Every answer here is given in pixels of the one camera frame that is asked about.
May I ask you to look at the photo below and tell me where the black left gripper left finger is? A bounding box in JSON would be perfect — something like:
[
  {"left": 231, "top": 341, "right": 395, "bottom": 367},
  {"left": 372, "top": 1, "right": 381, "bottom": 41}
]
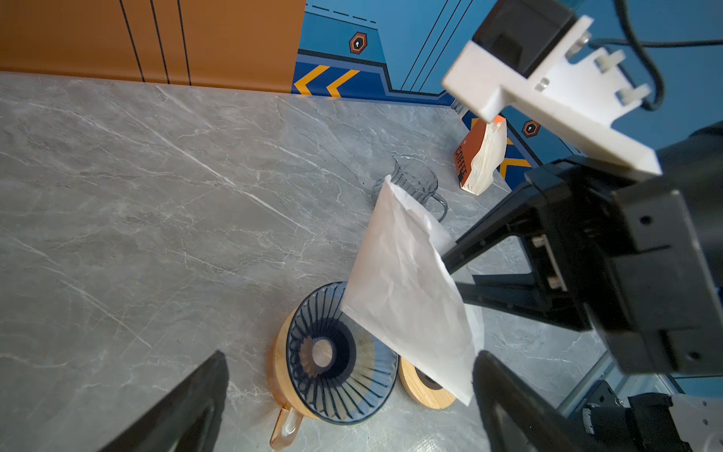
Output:
[{"left": 102, "top": 350, "right": 229, "bottom": 451}]

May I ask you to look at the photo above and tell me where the coffee filter pack orange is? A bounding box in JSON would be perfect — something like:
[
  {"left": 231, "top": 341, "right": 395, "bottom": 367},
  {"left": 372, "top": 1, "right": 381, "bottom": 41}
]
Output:
[{"left": 454, "top": 116, "right": 508, "bottom": 196}]

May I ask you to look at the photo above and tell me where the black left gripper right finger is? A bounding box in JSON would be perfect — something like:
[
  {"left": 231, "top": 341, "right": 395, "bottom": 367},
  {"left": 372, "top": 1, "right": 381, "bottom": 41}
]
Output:
[{"left": 473, "top": 350, "right": 604, "bottom": 451}]

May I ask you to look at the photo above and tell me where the aluminium front rail frame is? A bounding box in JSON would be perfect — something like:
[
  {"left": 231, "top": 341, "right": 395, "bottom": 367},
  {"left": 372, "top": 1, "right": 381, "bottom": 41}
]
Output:
[{"left": 557, "top": 351, "right": 683, "bottom": 418}]

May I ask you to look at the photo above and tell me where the blue glass dripper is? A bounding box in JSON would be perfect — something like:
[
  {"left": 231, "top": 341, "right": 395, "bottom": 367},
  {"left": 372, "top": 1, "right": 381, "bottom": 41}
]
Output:
[{"left": 284, "top": 282, "right": 400, "bottom": 425}]

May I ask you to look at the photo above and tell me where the wooden ring holder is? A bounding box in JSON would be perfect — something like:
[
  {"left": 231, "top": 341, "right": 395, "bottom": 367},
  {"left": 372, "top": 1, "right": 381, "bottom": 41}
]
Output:
[
  {"left": 267, "top": 311, "right": 318, "bottom": 420},
  {"left": 398, "top": 358, "right": 457, "bottom": 411}
]

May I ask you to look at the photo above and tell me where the grey glass pitcher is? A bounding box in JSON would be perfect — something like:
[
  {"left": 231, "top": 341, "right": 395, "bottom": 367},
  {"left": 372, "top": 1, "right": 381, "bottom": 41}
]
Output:
[{"left": 389, "top": 154, "right": 449, "bottom": 222}]

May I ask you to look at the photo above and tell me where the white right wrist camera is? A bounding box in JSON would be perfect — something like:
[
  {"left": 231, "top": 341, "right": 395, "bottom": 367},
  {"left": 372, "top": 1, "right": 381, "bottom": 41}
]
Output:
[{"left": 442, "top": 1, "right": 662, "bottom": 174}]

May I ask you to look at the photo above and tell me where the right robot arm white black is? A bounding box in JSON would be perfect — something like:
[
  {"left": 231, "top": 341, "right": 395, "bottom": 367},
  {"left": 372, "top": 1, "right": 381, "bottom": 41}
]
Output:
[{"left": 442, "top": 124, "right": 722, "bottom": 376}]

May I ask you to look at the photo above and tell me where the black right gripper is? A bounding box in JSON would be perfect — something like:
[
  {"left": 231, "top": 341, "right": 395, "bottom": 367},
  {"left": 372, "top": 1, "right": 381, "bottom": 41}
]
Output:
[{"left": 442, "top": 156, "right": 722, "bottom": 375}]

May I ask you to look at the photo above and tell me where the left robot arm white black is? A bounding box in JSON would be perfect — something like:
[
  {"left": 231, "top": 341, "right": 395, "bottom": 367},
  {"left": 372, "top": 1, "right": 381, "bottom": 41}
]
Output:
[{"left": 104, "top": 351, "right": 722, "bottom": 451}]

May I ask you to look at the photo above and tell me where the orange glass carafe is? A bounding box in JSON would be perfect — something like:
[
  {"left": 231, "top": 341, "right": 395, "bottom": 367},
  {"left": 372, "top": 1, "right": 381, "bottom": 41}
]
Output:
[{"left": 269, "top": 407, "right": 304, "bottom": 450}]

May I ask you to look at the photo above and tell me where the white paper coffee filter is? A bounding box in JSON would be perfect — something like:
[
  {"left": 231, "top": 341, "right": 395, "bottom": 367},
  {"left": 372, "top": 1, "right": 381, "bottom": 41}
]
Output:
[{"left": 342, "top": 178, "right": 485, "bottom": 405}]

